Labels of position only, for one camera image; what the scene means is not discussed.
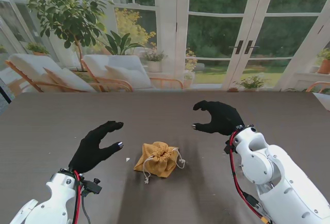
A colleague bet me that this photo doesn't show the red arm wire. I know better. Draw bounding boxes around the red arm wire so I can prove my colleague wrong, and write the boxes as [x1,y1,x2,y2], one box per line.
[73,170,83,224]
[229,131,271,224]

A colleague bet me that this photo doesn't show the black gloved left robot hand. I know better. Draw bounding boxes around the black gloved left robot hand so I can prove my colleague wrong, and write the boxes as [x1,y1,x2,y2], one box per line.
[68,120,124,174]

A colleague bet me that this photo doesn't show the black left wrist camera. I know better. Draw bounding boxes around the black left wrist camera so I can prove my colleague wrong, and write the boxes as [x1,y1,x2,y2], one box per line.
[81,178,103,196]

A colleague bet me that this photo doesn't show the printed sunroom backdrop banner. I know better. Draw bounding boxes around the printed sunroom backdrop banner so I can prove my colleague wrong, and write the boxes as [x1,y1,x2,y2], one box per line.
[0,0,330,93]

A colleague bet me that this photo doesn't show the grey braided cable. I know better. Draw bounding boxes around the grey braided cable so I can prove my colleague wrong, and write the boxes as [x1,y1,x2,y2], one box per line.
[81,195,91,224]

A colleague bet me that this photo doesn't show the red right arm wire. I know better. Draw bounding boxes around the red right arm wire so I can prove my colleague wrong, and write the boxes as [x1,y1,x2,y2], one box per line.
[229,131,271,224]

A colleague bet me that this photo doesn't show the white paper sheet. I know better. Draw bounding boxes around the white paper sheet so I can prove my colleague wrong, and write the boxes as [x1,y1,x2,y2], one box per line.
[313,92,330,111]

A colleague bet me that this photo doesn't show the black edge object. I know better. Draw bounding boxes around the black edge object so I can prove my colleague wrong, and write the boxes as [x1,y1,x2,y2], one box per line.
[0,78,15,105]

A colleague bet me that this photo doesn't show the red left arm wire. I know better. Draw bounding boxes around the red left arm wire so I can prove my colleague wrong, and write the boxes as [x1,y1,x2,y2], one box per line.
[73,170,83,224]

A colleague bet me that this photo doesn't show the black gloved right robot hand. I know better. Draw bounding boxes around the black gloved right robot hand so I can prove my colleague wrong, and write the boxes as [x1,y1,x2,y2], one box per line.
[191,100,245,136]

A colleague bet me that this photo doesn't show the mustard yellow drawstring bag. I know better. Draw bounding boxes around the mustard yellow drawstring bag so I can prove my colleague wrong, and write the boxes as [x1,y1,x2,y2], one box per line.
[133,141,186,184]

